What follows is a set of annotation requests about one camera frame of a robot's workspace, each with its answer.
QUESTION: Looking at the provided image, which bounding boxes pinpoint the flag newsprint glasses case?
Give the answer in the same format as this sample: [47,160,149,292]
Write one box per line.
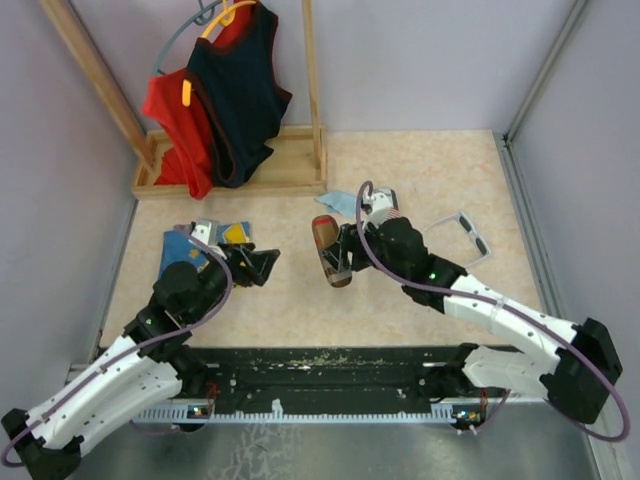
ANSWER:
[380,187,401,218]

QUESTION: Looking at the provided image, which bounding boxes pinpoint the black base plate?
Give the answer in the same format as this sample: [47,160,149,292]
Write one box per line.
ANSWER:
[164,344,506,416]

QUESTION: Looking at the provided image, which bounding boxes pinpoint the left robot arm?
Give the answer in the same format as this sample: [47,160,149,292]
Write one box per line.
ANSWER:
[1,243,280,479]

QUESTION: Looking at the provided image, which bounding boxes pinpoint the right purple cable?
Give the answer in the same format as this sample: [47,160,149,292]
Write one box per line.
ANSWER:
[353,180,630,443]

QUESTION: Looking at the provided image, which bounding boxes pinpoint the plaid glasses case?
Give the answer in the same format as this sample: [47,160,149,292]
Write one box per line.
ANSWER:
[311,214,352,288]

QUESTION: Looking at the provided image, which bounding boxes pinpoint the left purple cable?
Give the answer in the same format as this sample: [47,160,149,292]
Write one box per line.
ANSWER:
[0,225,235,466]

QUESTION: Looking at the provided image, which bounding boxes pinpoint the yellow hanger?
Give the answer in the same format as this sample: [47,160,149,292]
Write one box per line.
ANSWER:
[181,0,259,108]

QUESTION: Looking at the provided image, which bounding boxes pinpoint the blue yellow cartoon pouch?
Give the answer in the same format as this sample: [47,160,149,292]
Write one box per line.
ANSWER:
[157,221,251,279]

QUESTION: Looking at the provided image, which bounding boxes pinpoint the purple cable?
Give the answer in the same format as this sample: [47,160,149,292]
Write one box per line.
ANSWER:
[0,225,235,466]
[353,180,630,443]

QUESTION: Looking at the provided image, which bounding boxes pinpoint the grey blue hanger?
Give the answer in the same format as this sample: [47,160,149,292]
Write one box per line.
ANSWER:
[151,0,222,76]

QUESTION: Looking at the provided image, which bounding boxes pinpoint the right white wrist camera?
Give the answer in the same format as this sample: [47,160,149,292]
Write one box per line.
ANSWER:
[361,188,393,228]

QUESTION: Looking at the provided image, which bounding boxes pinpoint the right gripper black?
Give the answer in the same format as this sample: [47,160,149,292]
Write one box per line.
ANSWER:
[322,214,408,282]

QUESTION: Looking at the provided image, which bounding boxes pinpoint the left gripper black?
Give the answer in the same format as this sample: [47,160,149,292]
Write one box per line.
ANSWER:
[188,242,280,323]

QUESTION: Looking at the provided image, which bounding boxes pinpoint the wooden clothes rack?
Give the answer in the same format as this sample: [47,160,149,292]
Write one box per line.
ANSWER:
[40,1,328,200]

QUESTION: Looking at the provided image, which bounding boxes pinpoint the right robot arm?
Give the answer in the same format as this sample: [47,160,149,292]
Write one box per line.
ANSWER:
[311,215,622,425]

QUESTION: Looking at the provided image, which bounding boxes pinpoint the white slotted cable duct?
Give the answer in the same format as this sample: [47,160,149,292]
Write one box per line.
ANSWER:
[134,397,481,425]

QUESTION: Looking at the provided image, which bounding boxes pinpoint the white frame sunglasses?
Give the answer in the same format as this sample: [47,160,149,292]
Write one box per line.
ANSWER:
[423,210,493,269]

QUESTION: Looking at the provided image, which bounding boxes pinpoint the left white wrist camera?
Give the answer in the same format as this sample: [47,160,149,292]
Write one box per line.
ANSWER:
[190,218,221,253]

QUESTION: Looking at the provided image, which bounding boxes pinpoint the navy tank top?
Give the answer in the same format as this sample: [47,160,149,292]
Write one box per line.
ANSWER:
[185,3,292,188]

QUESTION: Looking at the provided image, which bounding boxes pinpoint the light blue cloth rear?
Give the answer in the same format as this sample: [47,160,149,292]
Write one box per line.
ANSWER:
[315,190,357,217]

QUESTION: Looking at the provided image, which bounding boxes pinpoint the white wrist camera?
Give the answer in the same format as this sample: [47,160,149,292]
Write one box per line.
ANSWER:
[361,188,393,228]
[190,218,221,253]

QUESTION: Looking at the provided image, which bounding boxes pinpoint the red tank top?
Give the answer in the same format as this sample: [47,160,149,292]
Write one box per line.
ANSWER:
[142,1,260,200]

